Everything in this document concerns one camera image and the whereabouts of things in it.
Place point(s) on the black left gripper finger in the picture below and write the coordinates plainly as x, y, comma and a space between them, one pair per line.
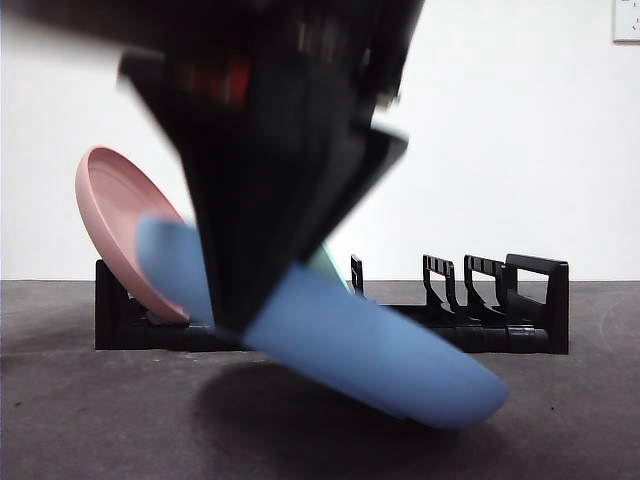
250, 200
360, 170

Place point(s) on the pale green plate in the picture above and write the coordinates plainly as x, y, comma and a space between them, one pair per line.
330, 270

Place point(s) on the pink plate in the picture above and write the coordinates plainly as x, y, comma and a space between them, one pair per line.
115, 225

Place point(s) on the blue plate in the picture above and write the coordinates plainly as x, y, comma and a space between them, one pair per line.
375, 360

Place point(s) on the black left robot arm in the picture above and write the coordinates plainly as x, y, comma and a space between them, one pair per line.
280, 30

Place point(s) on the black plate rack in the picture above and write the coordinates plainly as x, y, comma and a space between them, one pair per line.
557, 310

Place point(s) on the white wall socket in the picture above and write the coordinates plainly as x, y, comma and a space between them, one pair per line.
627, 25

